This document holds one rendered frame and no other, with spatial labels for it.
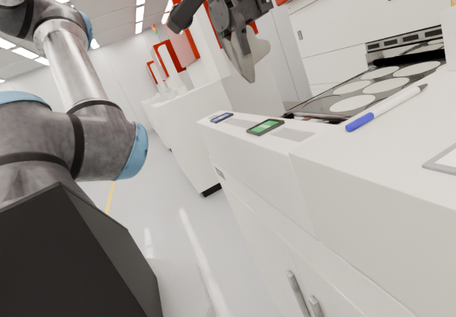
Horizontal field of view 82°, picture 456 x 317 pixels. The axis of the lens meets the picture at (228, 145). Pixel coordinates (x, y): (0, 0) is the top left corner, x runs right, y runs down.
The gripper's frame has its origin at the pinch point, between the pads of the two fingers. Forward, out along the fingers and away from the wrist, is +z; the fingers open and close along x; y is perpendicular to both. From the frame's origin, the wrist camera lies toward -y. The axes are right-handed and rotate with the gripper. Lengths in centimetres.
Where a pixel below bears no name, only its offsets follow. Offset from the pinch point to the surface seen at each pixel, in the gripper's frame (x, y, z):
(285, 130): -5.0, 1.1, 10.3
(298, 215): -11.2, -4.9, 21.4
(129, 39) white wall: 795, 62, -161
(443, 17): -17.8, 22.4, 1.9
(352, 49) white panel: 34, 58, 9
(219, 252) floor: 108, -13, 106
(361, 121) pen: -19.0, 3.8, 8.7
